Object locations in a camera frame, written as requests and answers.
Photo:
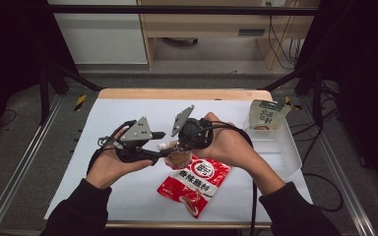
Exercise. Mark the white cabinet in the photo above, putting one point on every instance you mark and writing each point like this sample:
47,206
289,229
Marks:
101,36

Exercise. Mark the green and gold food pouch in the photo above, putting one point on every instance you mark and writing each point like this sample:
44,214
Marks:
265,114

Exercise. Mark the wooden desk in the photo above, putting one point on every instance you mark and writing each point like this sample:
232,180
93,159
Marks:
210,23

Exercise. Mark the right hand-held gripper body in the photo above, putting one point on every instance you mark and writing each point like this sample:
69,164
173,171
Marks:
193,132

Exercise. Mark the red seasoning packet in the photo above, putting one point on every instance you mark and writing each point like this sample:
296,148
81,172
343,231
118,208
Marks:
193,187

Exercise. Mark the beige spout pouch white cap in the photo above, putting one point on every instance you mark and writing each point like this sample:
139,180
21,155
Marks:
178,159

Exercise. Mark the aluminium rail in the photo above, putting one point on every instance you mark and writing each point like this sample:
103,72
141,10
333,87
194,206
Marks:
23,170
338,170

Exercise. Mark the person's left hand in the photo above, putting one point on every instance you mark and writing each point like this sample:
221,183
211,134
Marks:
108,167

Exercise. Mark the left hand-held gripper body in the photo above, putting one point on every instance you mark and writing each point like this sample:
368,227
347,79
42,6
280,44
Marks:
136,132

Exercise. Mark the clear plastic container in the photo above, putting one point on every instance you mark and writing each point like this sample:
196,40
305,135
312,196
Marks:
275,150

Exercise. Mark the person's right hand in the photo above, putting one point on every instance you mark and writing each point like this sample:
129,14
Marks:
229,144

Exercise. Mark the yellow and black floor tape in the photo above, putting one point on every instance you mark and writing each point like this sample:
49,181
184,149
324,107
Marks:
80,102
292,105

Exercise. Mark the black curtain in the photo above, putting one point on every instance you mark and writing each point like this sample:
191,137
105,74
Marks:
364,65
10,49

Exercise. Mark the black metal crossbar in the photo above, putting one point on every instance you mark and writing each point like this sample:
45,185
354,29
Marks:
177,10

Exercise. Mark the black metal stand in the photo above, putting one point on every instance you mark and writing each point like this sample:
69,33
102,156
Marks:
316,91
46,91

